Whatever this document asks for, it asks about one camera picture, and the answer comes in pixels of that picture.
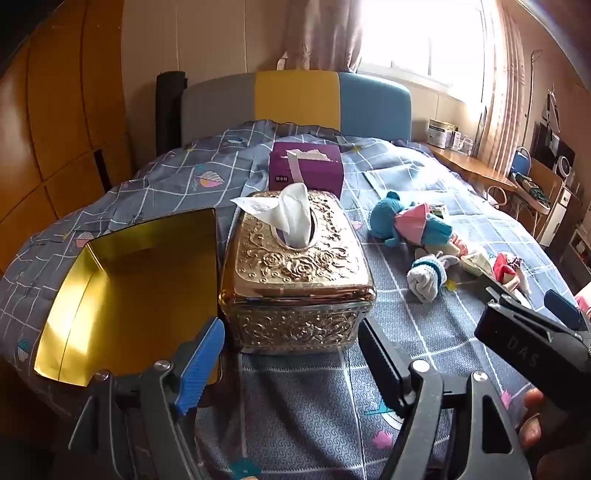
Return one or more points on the red fuzzy sock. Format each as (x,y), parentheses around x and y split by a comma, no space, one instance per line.
(505,270)

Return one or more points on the wooden wardrobe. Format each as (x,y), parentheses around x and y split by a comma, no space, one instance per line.
(60,115)

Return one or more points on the gold tin box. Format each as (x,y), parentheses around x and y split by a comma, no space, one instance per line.
(138,286)

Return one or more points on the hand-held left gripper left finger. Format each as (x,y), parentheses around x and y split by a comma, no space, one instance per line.
(198,364)

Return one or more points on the person's right hand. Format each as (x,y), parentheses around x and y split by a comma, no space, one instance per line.
(531,415)

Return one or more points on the pink striped curtain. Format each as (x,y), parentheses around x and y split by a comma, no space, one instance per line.
(503,92)

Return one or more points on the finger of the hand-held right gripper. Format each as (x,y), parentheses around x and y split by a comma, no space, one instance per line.
(561,307)
(501,293)

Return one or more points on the pink patterned curtain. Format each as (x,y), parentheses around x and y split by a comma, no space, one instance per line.
(323,32)

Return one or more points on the blue and pink socks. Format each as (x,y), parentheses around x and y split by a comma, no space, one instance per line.
(397,217)

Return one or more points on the window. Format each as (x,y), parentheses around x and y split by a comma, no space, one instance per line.
(415,41)

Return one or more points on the gold ornate tissue box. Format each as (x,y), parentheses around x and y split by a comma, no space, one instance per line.
(295,286)

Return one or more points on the purple tissue box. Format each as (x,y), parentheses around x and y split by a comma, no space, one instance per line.
(318,173)

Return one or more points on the white sock blue band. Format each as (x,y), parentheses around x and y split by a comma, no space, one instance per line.
(425,281)

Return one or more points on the white side cabinet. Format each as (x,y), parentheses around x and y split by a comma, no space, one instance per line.
(558,217)

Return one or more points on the small white carton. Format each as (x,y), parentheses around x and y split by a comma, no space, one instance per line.
(461,142)

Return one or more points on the white tissue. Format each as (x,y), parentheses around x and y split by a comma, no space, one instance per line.
(293,217)

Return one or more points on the black rolled mat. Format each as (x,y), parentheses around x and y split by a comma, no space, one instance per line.
(168,115)

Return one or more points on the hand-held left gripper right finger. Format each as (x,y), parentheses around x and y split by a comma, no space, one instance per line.
(383,364)

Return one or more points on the grey yellow blue headboard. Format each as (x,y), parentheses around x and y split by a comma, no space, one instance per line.
(295,99)

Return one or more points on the blue chair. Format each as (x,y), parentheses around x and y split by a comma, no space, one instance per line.
(520,161)

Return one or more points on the wooden desk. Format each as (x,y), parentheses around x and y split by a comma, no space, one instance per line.
(466,164)

